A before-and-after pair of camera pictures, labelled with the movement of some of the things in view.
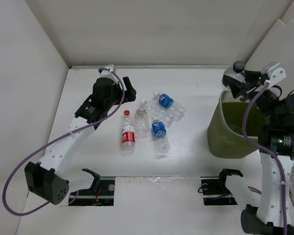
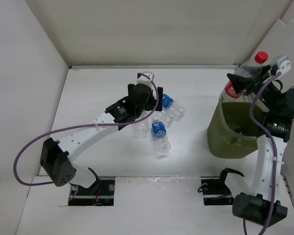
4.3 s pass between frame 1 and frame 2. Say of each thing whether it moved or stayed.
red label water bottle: moved
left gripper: moved
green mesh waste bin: stayed
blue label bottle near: stayed
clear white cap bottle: stayed
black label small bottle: moved
